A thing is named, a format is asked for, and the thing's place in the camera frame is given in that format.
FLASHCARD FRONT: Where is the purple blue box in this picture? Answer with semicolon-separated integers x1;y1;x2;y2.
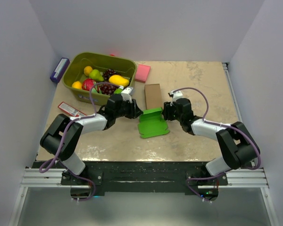
50;57;70;84

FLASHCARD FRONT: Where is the red rectangular box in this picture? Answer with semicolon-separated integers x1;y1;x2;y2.
58;102;86;117

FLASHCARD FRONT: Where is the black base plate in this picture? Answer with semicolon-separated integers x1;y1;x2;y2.
61;161;228;199

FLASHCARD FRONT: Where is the small orange fruit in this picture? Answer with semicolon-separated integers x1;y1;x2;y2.
83;66;93;77

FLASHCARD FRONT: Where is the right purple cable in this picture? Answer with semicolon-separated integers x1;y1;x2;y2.
172;87;262;170

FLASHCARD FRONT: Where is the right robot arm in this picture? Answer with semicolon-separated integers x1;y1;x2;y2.
162;98;261;185

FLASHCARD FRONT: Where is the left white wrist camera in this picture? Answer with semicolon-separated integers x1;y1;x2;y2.
121;87;134;103

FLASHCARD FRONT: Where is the pink box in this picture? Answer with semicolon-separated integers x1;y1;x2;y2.
135;64;151;83

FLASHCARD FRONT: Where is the yellow mango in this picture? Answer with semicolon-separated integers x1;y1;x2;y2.
108;74;130;87

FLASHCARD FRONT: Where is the brown cardboard box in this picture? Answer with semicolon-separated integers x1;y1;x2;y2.
144;84;163;110

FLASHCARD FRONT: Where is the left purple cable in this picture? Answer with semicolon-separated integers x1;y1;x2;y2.
39;82;125;174

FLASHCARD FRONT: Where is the dark purple grapes back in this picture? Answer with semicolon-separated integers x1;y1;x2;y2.
102;69;120;81

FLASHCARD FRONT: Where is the green pear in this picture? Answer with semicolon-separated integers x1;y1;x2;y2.
88;69;104;82

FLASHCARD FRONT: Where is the olive green plastic bin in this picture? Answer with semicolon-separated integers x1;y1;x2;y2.
62;52;137;103

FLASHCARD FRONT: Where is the green round fruit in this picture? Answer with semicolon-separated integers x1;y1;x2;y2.
114;88;123;94

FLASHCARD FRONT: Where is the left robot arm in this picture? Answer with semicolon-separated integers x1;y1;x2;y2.
39;94;143;185

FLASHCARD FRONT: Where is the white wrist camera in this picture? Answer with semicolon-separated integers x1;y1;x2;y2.
121;87;134;103
168;90;183;105

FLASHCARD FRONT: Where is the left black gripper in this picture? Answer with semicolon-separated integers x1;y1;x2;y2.
114;97;143;120

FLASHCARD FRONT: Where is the aluminium frame rail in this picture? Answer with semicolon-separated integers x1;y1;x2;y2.
20;169;89;188

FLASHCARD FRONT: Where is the green paper box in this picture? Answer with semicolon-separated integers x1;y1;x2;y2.
138;107;170;138

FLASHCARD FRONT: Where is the purple cable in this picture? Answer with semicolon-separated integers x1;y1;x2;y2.
39;82;125;174
172;87;262;170

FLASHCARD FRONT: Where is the yellow lemon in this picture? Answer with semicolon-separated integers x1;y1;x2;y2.
71;81;82;89

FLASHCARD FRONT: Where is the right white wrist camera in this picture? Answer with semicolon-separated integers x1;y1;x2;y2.
168;90;183;105

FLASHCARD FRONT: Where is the dark red grapes front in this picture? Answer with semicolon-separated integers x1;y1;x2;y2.
99;84;117;96

